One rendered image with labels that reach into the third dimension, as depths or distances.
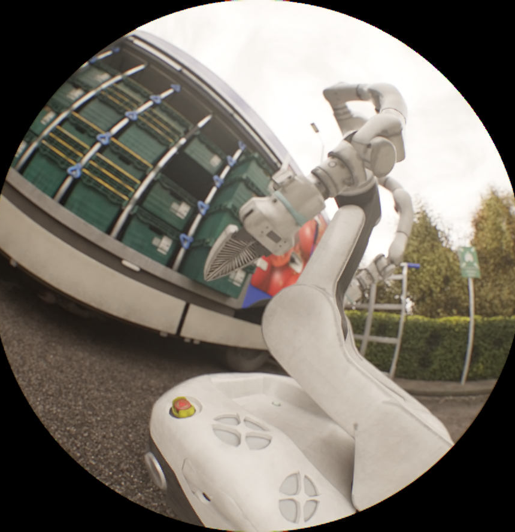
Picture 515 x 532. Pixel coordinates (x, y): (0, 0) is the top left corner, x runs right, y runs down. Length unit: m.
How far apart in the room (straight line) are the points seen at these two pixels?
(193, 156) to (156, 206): 0.51
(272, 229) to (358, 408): 0.30
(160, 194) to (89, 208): 0.47
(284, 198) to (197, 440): 0.35
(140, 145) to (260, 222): 1.21
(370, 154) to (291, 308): 0.29
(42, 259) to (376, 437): 1.19
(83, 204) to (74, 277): 0.43
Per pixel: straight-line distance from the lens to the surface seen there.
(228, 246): 0.29
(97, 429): 0.72
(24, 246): 1.08
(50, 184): 1.30
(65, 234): 1.01
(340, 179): 0.28
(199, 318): 1.12
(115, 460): 0.64
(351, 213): 0.46
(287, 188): 0.26
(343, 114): 0.87
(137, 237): 1.13
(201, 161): 1.48
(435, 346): 3.22
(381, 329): 3.06
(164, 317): 1.02
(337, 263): 0.39
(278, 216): 0.25
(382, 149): 0.30
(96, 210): 1.15
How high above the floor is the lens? 0.54
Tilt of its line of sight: 18 degrees up
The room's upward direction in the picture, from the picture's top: 18 degrees clockwise
